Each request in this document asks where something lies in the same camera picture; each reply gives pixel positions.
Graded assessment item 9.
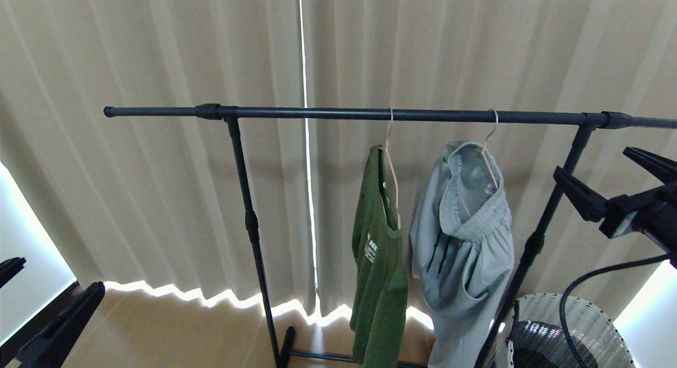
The pale grey garment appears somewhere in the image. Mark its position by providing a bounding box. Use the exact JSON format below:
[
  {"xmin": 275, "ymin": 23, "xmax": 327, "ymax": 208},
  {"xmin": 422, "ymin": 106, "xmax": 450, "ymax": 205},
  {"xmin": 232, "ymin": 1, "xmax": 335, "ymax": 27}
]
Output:
[{"xmin": 410, "ymin": 141, "xmax": 515, "ymax": 368}]

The black clothes rack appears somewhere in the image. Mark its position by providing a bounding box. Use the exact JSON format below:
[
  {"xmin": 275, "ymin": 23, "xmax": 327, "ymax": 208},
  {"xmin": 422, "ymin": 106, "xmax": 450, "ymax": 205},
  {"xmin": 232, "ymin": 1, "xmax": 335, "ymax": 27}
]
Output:
[{"xmin": 103, "ymin": 104, "xmax": 677, "ymax": 368}]

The white laundry basket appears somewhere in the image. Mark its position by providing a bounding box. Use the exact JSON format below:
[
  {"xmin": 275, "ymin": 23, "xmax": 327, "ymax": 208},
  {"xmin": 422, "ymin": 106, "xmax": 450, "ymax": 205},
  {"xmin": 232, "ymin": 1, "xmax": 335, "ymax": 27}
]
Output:
[{"xmin": 495, "ymin": 293, "xmax": 638, "ymax": 368}]

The green printed t-shirt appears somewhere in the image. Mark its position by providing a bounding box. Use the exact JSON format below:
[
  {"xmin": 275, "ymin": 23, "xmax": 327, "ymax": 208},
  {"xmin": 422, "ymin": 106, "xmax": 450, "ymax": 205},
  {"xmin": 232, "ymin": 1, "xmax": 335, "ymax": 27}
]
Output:
[{"xmin": 349, "ymin": 145, "xmax": 409, "ymax": 368}]

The pink clothes hanger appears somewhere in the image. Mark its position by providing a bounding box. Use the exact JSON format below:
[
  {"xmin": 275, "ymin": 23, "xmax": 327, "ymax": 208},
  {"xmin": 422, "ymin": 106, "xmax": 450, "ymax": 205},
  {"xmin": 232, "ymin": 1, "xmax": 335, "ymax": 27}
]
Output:
[
  {"xmin": 382, "ymin": 109, "xmax": 401, "ymax": 229},
  {"xmin": 447, "ymin": 110, "xmax": 500, "ymax": 218}
]

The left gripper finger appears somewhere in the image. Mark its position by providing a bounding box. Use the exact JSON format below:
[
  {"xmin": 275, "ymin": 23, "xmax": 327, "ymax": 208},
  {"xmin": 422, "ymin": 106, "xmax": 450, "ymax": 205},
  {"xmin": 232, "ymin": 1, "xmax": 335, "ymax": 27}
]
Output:
[
  {"xmin": 0, "ymin": 257, "xmax": 27, "ymax": 289},
  {"xmin": 16, "ymin": 281, "xmax": 106, "ymax": 368}
]

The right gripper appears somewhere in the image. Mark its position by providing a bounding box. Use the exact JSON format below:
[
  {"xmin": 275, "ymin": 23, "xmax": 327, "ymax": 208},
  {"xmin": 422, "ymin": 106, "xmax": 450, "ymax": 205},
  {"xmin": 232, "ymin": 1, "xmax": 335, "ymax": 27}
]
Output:
[{"xmin": 553, "ymin": 146, "xmax": 677, "ymax": 255}]

